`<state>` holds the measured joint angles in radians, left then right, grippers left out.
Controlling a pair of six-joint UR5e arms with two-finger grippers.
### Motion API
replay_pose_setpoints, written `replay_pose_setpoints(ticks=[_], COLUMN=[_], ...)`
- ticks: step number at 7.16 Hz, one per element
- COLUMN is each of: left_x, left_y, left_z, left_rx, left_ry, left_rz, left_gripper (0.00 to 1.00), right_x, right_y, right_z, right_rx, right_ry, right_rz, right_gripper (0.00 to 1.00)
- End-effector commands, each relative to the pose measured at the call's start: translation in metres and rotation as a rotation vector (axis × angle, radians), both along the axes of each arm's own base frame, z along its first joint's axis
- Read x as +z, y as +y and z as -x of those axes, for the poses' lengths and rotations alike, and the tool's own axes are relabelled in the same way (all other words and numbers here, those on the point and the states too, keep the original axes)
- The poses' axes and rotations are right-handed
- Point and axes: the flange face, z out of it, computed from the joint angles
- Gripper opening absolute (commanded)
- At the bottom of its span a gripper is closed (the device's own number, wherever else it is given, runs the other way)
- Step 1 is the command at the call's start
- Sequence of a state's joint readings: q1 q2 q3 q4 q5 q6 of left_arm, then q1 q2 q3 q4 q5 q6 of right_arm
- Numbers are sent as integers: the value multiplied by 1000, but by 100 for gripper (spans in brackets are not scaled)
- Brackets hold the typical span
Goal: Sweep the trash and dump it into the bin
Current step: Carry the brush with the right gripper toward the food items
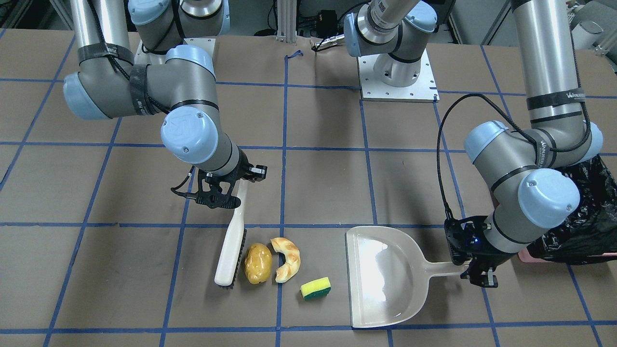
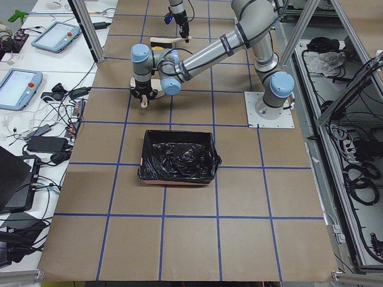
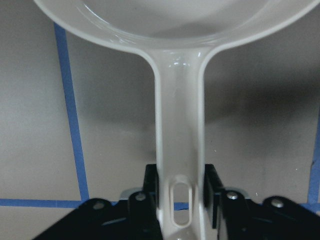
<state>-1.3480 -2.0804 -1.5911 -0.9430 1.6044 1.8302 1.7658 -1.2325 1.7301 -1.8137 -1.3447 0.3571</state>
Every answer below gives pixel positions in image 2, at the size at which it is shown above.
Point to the green handled grabber tool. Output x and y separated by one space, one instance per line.
22 14

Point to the aluminium frame post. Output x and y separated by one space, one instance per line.
81 14

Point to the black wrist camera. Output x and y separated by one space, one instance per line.
168 18

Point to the beige plastic dustpan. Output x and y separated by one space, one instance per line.
155 83

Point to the upper blue teach pendant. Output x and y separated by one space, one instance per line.
56 37

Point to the blue teach pendant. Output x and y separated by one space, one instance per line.
17 88
56 37

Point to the pink bin with black bag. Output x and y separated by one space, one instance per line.
172 157

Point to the black power adapter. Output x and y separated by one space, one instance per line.
45 144

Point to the lower blue teach pendant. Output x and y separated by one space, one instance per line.
17 88

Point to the crumpled white cloth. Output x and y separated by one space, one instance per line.
329 64

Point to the black laptop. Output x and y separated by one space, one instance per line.
18 178

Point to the beige hand brush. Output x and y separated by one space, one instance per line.
167 42

